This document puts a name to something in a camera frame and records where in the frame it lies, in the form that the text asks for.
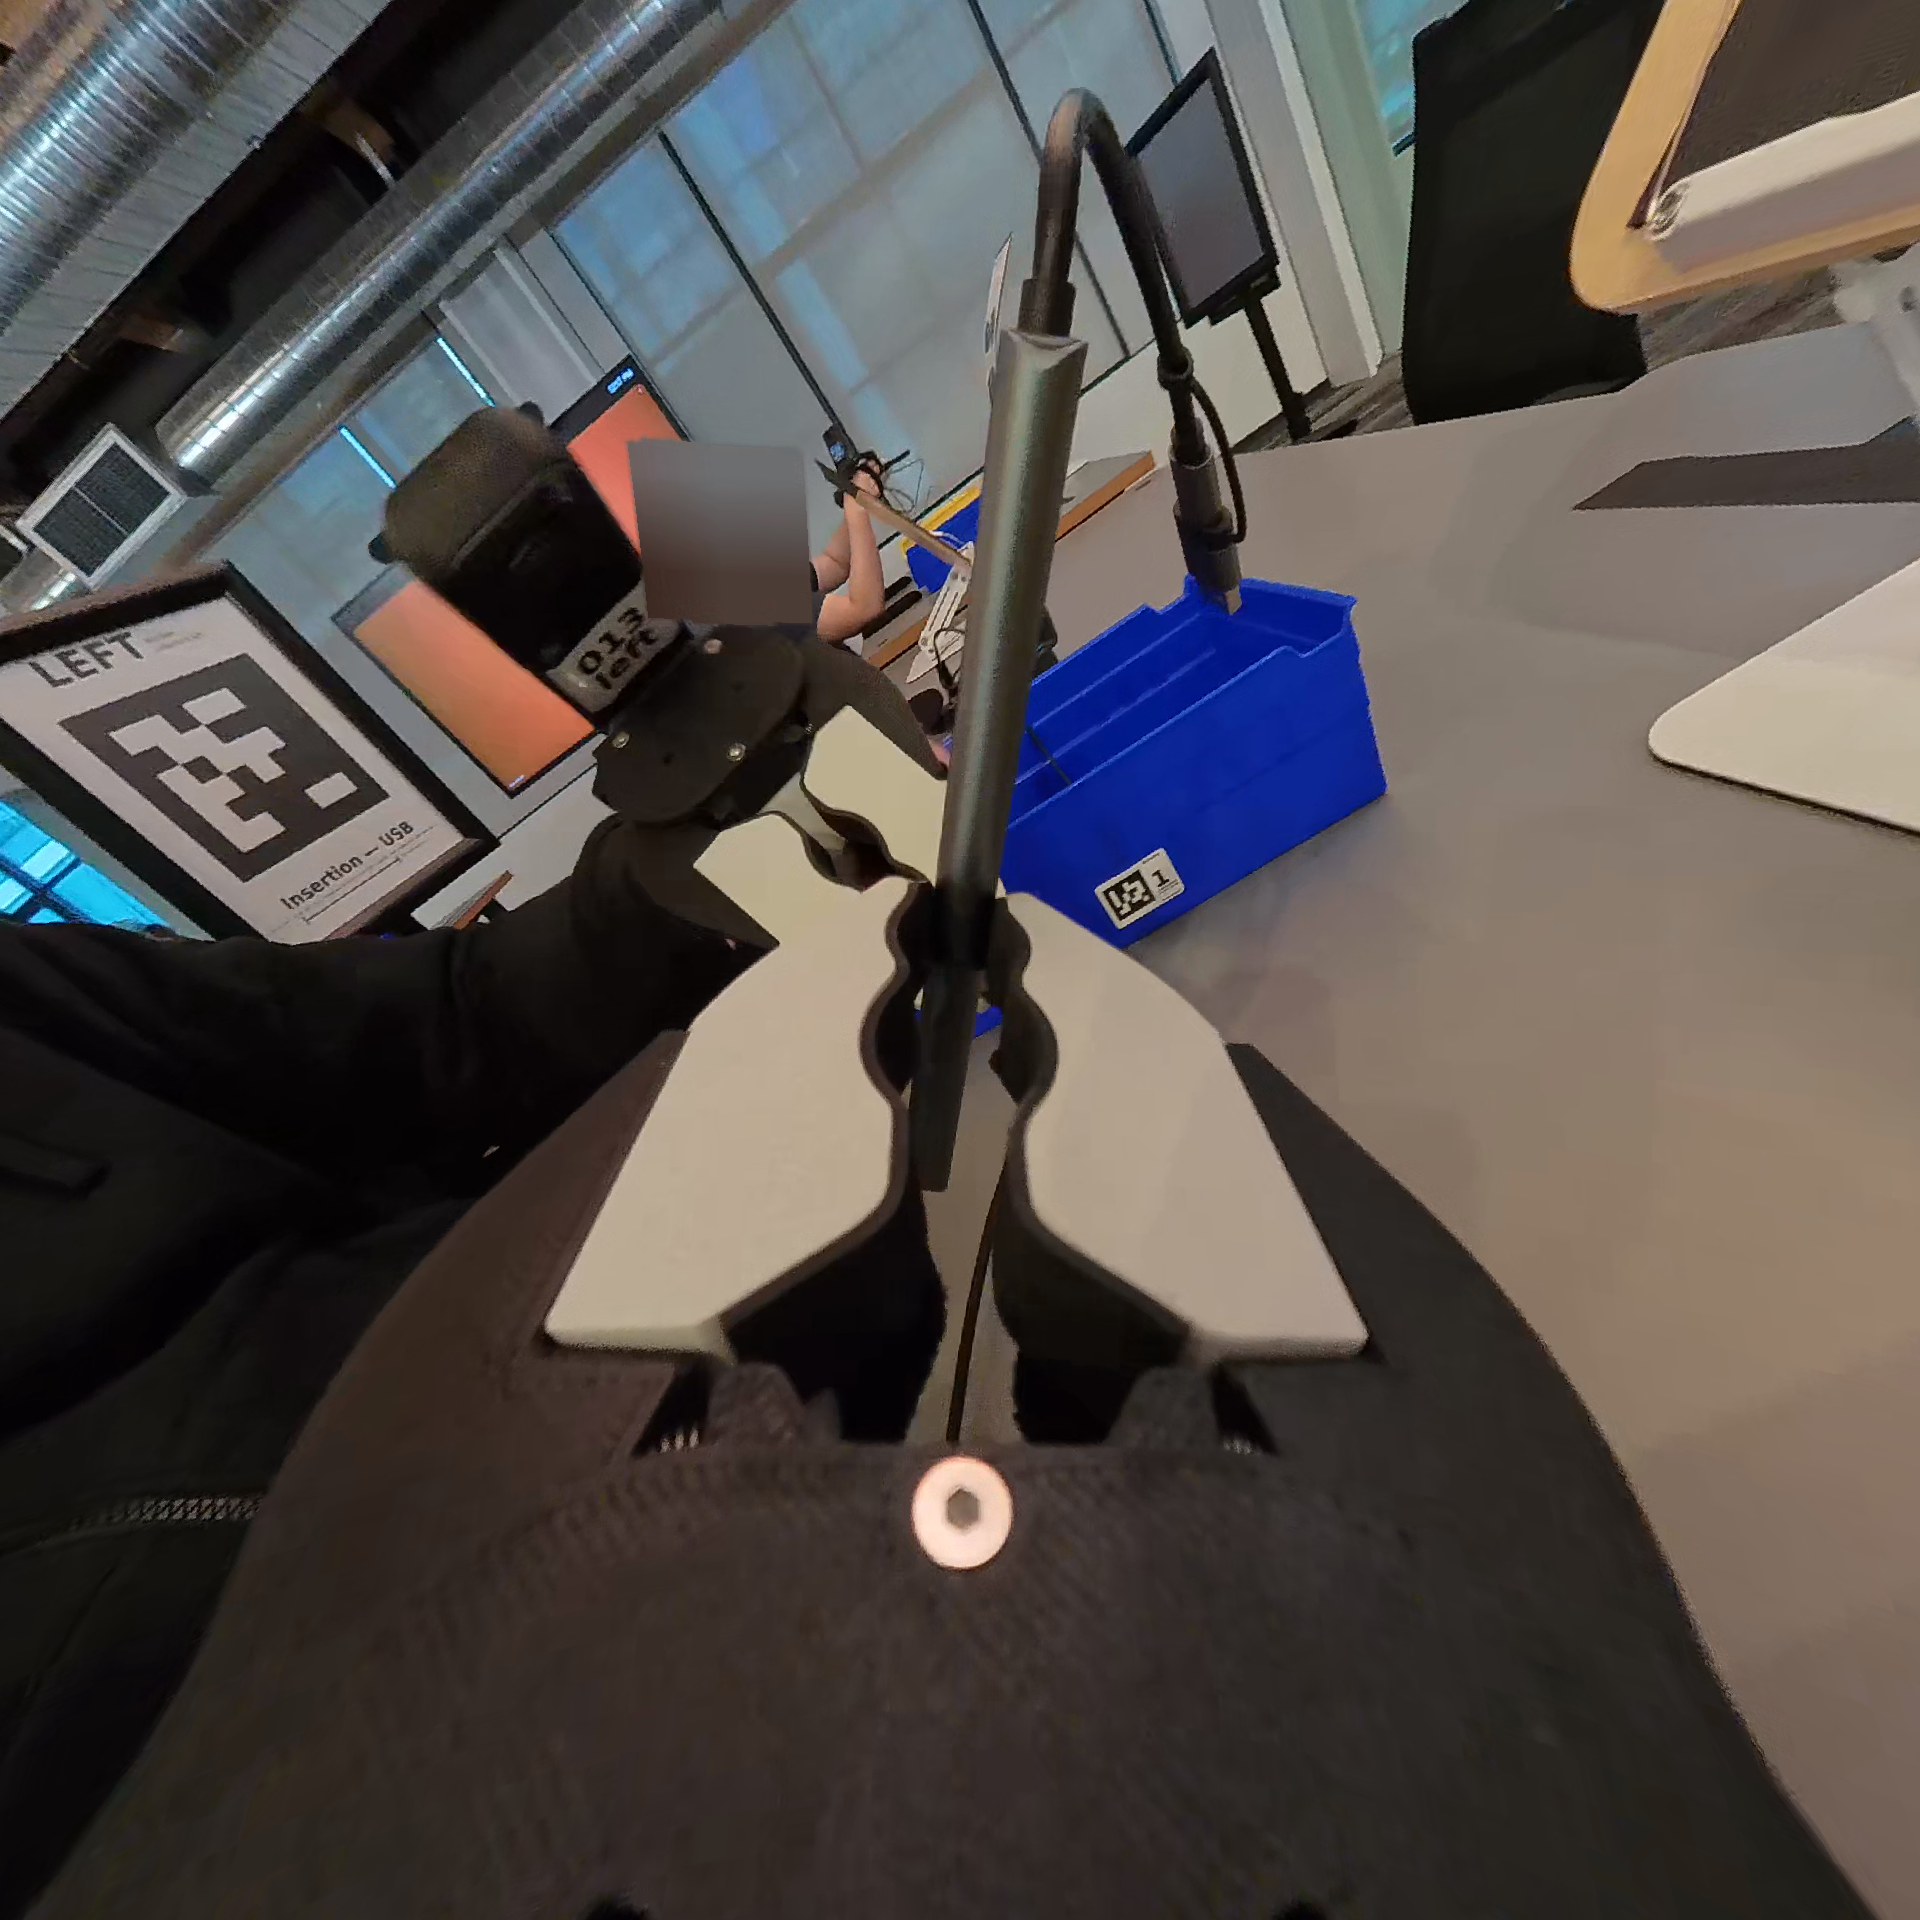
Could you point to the monitor with orange screen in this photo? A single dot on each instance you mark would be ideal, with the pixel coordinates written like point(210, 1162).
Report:
point(463, 689)

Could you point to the white base pad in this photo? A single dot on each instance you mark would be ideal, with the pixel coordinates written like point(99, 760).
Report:
point(1815, 704)

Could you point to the blue plastic bin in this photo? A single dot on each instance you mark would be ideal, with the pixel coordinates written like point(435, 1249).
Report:
point(1202, 750)

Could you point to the person's black jacket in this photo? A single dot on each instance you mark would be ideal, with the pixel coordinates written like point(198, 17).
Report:
point(120, 1350)

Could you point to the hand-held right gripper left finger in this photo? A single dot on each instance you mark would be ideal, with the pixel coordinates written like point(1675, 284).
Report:
point(735, 1183)

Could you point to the person's left forearm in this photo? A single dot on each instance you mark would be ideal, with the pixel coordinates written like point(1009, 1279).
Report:
point(375, 1020)

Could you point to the black chair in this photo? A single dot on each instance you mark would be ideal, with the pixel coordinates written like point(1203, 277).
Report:
point(1516, 224)

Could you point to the dark monitor on stand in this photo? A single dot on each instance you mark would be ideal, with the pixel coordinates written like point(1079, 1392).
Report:
point(1216, 194)

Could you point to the silver ventilation duct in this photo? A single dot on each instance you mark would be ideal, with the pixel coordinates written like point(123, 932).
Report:
point(450, 254)
point(120, 134)

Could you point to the black board wooden frame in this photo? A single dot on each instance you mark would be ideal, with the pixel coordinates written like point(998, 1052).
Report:
point(1783, 62)

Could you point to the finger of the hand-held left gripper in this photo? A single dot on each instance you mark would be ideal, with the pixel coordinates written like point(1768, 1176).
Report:
point(878, 782)
point(782, 877)

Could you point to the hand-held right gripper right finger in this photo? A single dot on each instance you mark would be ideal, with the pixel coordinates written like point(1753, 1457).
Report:
point(1183, 1200)

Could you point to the grey usb hub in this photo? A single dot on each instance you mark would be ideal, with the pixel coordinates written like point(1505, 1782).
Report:
point(998, 676)

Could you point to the white vent unit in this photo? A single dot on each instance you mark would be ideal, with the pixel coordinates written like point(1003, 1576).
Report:
point(105, 504)

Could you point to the framed marker sign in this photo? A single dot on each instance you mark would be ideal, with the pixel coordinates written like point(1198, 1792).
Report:
point(223, 750)

